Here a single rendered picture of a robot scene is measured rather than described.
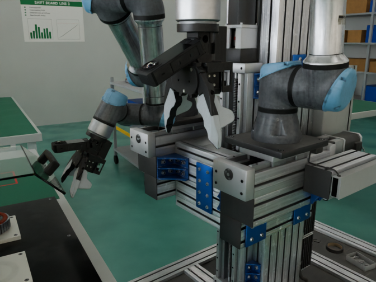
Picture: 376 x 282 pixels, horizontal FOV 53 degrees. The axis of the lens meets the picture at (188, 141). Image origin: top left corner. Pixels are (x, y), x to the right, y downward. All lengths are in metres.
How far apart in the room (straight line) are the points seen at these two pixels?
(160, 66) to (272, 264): 1.17
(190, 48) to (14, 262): 0.73
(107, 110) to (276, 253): 0.89
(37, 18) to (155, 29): 5.20
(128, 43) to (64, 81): 5.08
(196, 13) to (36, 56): 5.74
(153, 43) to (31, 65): 5.19
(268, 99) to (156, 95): 0.36
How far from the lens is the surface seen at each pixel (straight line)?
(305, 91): 1.04
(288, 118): 1.11
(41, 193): 1.58
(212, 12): 0.63
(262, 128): 1.11
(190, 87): 0.63
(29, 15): 6.30
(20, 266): 1.06
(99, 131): 1.20
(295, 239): 1.68
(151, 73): 0.58
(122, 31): 1.30
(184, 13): 0.63
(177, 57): 0.60
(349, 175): 1.19
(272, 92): 1.09
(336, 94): 1.01
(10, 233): 1.24
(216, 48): 0.66
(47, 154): 0.96
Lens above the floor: 1.33
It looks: 15 degrees down
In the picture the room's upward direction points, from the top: straight up
